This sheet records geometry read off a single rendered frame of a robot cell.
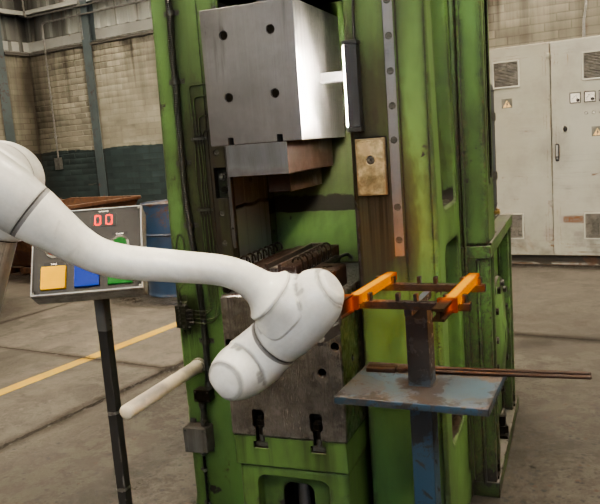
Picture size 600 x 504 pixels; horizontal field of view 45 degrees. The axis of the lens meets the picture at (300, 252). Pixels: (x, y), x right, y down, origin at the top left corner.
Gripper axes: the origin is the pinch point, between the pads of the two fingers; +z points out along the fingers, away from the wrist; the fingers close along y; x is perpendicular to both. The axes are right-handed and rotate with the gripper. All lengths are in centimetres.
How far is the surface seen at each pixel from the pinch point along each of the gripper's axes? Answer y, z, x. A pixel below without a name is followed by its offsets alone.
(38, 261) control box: -101, 18, 10
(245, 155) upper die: -42, 46, 37
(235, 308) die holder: -46, 39, -8
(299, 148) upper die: -29, 57, 38
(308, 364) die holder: -24, 41, -25
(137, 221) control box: -78, 37, 19
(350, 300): 0.8, 17.2, 0.8
